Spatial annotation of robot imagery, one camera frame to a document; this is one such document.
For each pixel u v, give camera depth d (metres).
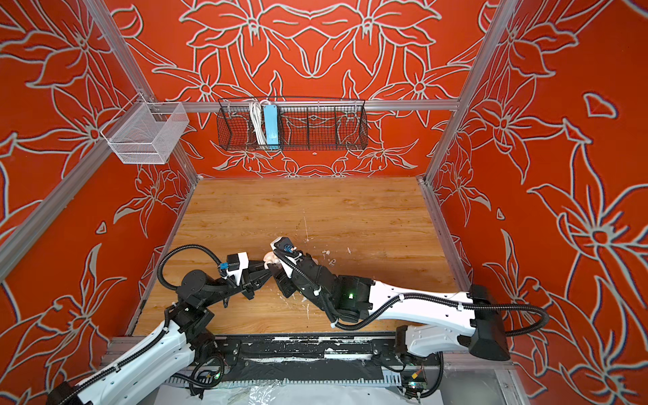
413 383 0.69
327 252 0.94
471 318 0.40
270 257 0.65
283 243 0.53
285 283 0.55
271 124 0.90
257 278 0.62
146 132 0.92
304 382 0.70
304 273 0.42
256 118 0.88
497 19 0.72
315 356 0.73
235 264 0.57
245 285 0.61
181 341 0.55
